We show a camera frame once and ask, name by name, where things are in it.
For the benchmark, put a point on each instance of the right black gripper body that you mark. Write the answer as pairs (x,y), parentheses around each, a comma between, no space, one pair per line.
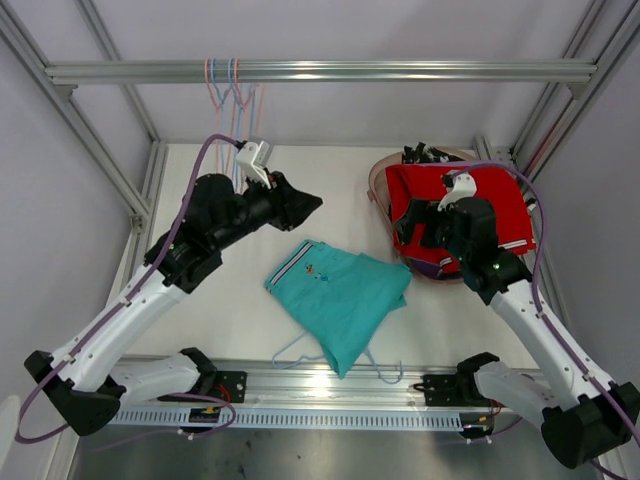
(437,230)

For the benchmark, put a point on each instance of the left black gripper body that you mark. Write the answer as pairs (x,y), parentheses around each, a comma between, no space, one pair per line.
(257,208)

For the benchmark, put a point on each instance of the red trousers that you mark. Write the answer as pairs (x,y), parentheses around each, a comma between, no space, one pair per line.
(514,229)

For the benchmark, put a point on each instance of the lilac trousers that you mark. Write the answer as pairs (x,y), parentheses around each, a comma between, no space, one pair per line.
(435,266)

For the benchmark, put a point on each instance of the black white patterned trousers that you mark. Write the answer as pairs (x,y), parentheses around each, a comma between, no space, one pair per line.
(424,154)

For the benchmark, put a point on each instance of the teal trousers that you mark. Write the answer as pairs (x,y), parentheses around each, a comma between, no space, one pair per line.
(338,297)

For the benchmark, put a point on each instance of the light blue wire hanger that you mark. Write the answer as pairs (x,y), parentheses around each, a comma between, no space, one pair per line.
(225,115)

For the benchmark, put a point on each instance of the salmon pink wire hanger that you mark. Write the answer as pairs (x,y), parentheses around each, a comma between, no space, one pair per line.
(252,121)

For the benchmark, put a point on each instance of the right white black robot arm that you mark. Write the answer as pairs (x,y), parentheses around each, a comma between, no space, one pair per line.
(583,412)

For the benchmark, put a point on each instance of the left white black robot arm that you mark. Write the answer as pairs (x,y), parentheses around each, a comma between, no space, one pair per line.
(81,379)

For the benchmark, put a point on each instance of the translucent brown plastic basin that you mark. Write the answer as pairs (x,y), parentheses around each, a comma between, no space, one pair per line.
(378,194)

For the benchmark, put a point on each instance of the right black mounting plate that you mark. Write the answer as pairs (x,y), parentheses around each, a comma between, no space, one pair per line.
(448,390)

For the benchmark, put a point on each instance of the black mounting plate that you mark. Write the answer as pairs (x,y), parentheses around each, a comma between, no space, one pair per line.
(448,390)
(230,386)

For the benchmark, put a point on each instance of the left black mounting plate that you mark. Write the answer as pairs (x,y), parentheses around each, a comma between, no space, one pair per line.
(230,386)

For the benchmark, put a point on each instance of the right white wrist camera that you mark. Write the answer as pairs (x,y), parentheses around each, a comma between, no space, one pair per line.
(458,185)

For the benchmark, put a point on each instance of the aluminium hanging rail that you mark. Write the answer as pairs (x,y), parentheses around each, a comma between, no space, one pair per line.
(285,71)

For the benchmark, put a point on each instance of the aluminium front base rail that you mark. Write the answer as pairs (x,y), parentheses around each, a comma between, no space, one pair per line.
(315,386)

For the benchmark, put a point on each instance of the slotted grey cable duct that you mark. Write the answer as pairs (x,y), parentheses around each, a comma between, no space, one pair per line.
(249,418)

